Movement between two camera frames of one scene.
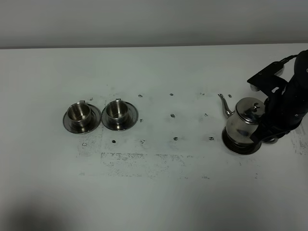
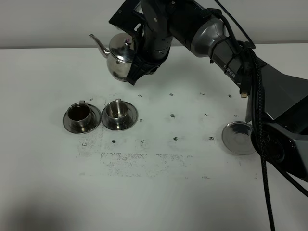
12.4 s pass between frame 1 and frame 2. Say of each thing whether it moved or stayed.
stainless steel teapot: moved
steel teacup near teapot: stayed
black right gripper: moved
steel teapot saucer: stayed
